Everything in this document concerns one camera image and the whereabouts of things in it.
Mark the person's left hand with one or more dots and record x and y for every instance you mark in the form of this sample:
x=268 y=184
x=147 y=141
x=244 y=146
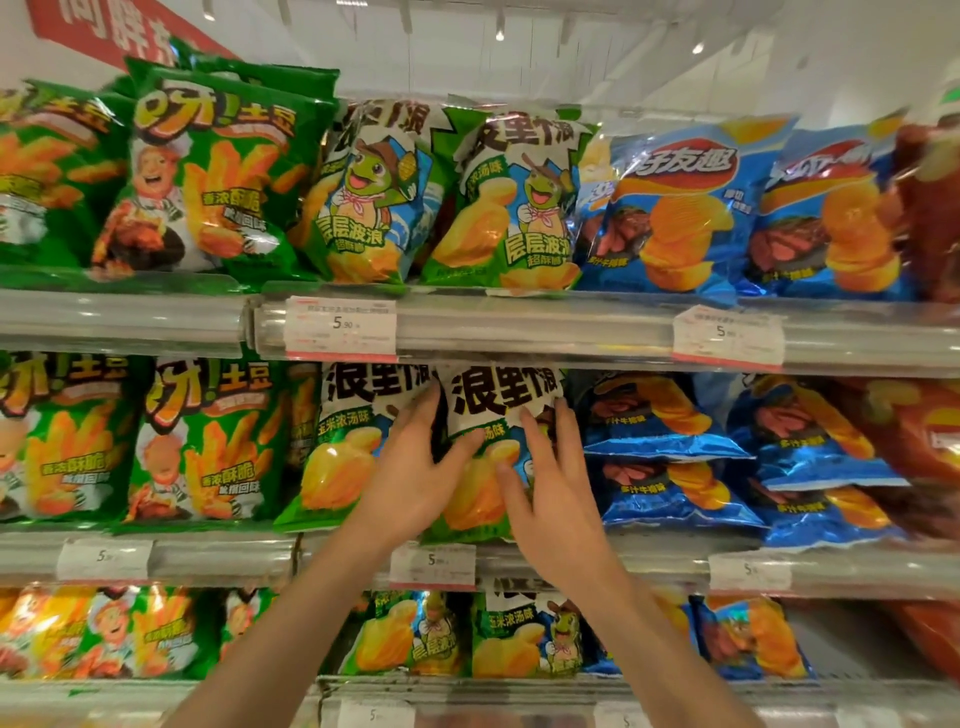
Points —
x=412 y=495

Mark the person's right hand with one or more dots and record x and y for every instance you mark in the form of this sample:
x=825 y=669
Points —
x=562 y=525

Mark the green chicken snack packet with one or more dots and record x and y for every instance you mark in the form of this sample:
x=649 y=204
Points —
x=217 y=450
x=67 y=450

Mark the shelf row of bags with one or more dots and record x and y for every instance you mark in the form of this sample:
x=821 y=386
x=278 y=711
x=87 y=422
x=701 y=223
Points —
x=225 y=195
x=172 y=637

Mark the person's right forearm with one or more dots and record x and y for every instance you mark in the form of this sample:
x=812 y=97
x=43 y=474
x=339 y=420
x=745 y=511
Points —
x=667 y=660

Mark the person's left forearm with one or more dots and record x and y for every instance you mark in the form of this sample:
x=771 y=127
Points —
x=277 y=645

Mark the red hanging sign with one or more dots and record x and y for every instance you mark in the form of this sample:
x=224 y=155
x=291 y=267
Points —
x=112 y=22

